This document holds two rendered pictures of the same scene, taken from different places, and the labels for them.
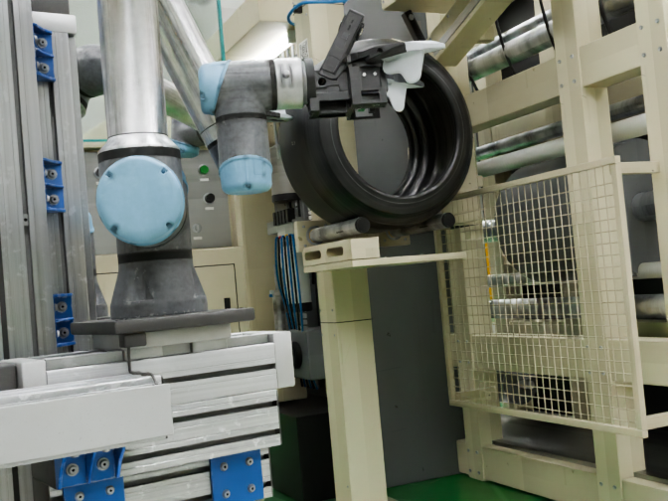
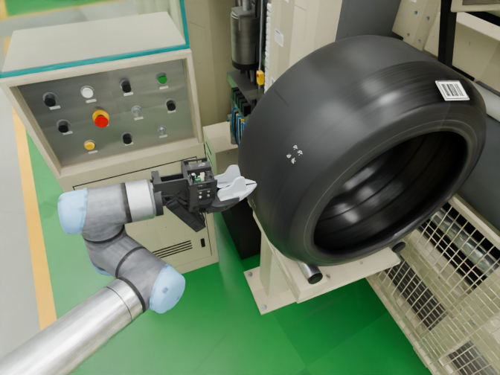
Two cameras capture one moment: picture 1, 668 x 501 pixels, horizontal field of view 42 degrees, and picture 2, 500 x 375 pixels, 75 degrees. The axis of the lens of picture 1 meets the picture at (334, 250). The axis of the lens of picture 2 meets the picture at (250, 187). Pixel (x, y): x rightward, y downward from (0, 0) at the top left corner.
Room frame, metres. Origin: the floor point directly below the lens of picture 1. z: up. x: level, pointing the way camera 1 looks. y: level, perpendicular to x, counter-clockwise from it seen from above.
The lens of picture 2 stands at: (1.97, 0.07, 1.72)
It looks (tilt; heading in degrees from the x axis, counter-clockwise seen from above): 46 degrees down; 3
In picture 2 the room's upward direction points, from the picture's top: straight up
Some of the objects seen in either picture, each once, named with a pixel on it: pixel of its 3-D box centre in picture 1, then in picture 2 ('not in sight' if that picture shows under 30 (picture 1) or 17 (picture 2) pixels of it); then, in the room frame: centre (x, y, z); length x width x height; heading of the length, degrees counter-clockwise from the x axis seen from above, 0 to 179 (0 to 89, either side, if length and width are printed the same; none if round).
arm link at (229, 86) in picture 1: (237, 88); not in sight; (1.26, 0.12, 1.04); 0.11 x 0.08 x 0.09; 97
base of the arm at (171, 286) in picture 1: (157, 283); not in sight; (1.38, 0.28, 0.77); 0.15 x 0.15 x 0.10
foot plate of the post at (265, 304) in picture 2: not in sight; (274, 283); (2.86, -0.02, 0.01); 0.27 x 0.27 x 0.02; 24
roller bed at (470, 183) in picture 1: (443, 185); not in sight; (2.99, -0.40, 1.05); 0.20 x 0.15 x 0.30; 24
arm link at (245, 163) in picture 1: (244, 156); not in sight; (1.28, 0.12, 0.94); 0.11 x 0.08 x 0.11; 7
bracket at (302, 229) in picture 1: (353, 233); not in sight; (2.80, -0.07, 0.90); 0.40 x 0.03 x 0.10; 114
